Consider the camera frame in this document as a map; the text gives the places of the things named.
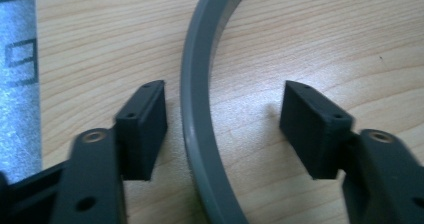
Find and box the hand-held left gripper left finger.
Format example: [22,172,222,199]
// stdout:
[113,79,169,182]

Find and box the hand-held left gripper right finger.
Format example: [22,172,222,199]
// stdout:
[278,79,355,181]

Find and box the grey plastic bin ring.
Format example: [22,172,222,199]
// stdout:
[179,0,260,224]

